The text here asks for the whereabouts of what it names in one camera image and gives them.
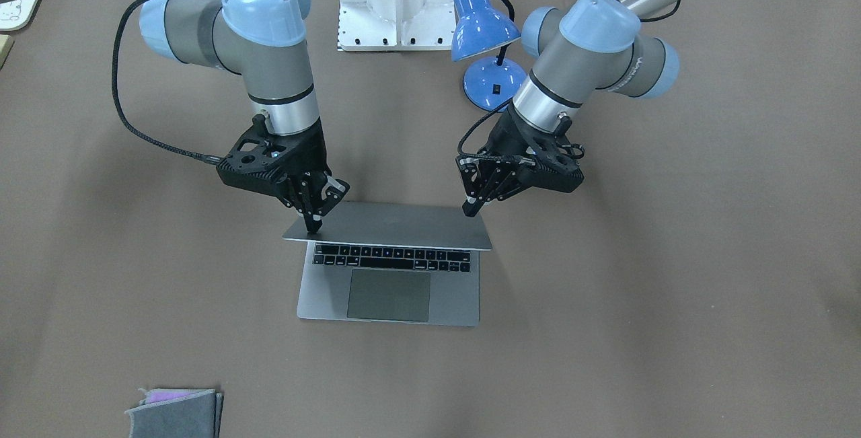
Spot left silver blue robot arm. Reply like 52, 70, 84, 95
456, 0, 680, 217

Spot grey laptop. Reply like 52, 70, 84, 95
283, 201, 492, 327

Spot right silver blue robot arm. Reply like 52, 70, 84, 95
2, 0, 348, 233

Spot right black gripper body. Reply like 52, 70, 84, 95
216, 114, 332, 198

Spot blue desk lamp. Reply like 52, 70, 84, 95
450, 0, 527, 111

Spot white plastic tray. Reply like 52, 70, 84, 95
1, 0, 41, 33

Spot grey folded cloth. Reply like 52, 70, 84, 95
126, 388, 223, 437

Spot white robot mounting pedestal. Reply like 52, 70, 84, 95
336, 0, 456, 52

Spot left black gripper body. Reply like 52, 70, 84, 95
486, 103, 585, 193

